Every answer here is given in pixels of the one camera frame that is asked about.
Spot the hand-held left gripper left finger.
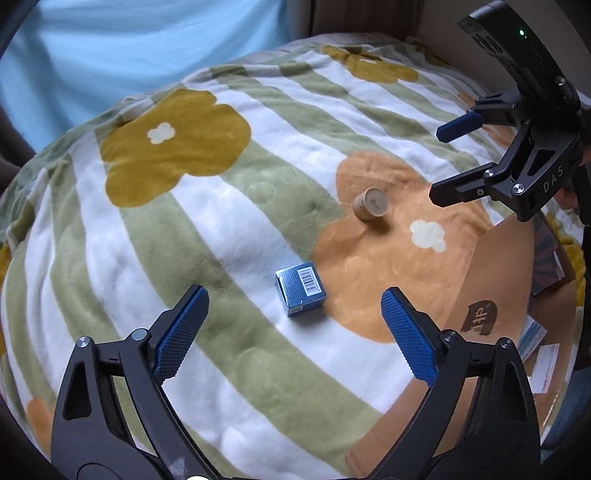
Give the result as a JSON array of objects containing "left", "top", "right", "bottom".
[{"left": 50, "top": 284, "right": 222, "bottom": 480}]

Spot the light blue hanging sheet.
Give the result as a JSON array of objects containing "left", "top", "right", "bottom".
[{"left": 0, "top": 0, "right": 296, "bottom": 151}]

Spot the dark striped packet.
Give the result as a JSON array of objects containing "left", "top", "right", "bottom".
[{"left": 531, "top": 220, "right": 568, "bottom": 297}]

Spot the small beige cylinder jar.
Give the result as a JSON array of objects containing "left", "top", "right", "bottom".
[{"left": 352, "top": 186, "right": 387, "bottom": 221}]

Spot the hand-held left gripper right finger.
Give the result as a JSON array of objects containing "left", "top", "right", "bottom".
[{"left": 365, "top": 286, "right": 542, "bottom": 480}]

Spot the cardboard box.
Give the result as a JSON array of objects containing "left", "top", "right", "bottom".
[{"left": 344, "top": 210, "right": 581, "bottom": 480}]

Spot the small blue box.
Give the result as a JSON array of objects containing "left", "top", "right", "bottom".
[{"left": 274, "top": 261, "right": 327, "bottom": 318}]

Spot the floral striped fleece blanket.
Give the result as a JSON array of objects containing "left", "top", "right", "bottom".
[{"left": 0, "top": 34, "right": 591, "bottom": 480}]

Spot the beige curtain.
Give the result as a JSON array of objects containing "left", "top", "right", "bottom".
[{"left": 286, "top": 0, "right": 428, "bottom": 49}]

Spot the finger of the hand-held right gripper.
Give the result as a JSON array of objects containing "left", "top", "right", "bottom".
[
  {"left": 436, "top": 89, "right": 532, "bottom": 144},
  {"left": 429, "top": 161, "right": 529, "bottom": 209}
]

